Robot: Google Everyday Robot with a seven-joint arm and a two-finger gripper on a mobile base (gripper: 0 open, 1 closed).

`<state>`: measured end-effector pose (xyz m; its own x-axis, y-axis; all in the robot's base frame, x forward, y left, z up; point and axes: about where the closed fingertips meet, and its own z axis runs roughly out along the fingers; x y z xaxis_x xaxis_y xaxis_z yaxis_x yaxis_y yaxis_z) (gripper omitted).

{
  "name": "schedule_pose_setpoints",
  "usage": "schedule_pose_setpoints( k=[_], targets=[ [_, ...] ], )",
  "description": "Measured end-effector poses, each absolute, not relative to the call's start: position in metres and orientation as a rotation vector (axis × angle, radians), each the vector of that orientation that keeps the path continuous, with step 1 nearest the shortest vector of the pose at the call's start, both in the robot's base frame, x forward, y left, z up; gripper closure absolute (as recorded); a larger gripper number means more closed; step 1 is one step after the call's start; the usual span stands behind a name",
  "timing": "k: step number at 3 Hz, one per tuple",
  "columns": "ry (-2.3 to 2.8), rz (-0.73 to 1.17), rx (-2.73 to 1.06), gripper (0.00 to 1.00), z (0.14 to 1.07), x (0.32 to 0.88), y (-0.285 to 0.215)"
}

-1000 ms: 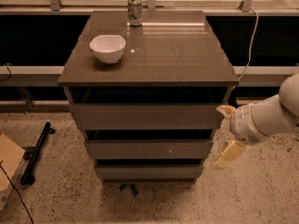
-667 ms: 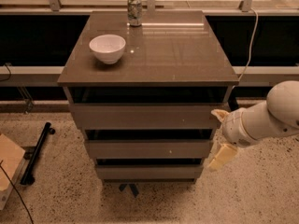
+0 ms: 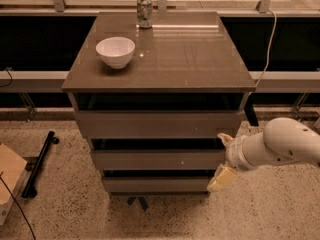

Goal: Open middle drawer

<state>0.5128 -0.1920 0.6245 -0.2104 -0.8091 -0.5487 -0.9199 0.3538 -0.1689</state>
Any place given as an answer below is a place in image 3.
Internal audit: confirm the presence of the white ceramic bowl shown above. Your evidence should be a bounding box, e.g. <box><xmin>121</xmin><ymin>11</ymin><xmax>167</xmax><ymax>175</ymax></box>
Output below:
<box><xmin>96</xmin><ymin>37</ymin><xmax>135</xmax><ymax>69</ymax></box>

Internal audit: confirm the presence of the grey drawer cabinet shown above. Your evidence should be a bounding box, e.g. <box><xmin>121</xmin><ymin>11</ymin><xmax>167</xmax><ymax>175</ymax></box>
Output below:
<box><xmin>62</xmin><ymin>12</ymin><xmax>255</xmax><ymax>200</ymax></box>

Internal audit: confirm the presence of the wooden board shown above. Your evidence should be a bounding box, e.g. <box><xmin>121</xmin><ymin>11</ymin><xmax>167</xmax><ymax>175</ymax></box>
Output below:
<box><xmin>0</xmin><ymin>143</ymin><xmax>27</xmax><ymax>225</ymax></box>

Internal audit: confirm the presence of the black metal bar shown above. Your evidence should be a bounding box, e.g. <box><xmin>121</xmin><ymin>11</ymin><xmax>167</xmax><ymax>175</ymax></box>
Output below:
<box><xmin>21</xmin><ymin>131</ymin><xmax>59</xmax><ymax>198</ymax></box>

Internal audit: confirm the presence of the white cable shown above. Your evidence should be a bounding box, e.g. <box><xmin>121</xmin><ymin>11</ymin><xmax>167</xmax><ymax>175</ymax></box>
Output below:
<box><xmin>254</xmin><ymin>8</ymin><xmax>278</xmax><ymax>87</ymax></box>

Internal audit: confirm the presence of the green patterned drink can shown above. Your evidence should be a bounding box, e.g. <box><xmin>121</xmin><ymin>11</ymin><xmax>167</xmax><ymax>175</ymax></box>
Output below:
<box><xmin>137</xmin><ymin>0</ymin><xmax>153</xmax><ymax>29</ymax></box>

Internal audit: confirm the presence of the grey drawer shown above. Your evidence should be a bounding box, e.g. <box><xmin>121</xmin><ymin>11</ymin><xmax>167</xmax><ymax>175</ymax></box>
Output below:
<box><xmin>91</xmin><ymin>151</ymin><xmax>225</xmax><ymax>170</ymax></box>
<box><xmin>102</xmin><ymin>177</ymin><xmax>210</xmax><ymax>193</ymax></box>
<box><xmin>75</xmin><ymin>111</ymin><xmax>244</xmax><ymax>139</ymax></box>

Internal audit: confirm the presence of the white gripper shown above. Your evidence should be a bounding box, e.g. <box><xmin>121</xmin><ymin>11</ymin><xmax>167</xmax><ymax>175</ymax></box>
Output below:
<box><xmin>207</xmin><ymin>133</ymin><xmax>257</xmax><ymax>192</ymax></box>

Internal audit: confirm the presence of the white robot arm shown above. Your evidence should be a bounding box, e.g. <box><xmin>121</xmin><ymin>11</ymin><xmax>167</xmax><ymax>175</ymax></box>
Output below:
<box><xmin>207</xmin><ymin>117</ymin><xmax>320</xmax><ymax>192</ymax></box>

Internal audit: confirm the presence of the black cable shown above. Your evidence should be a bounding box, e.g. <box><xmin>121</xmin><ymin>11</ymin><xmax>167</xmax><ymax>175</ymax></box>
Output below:
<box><xmin>0</xmin><ymin>171</ymin><xmax>37</xmax><ymax>240</ymax></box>

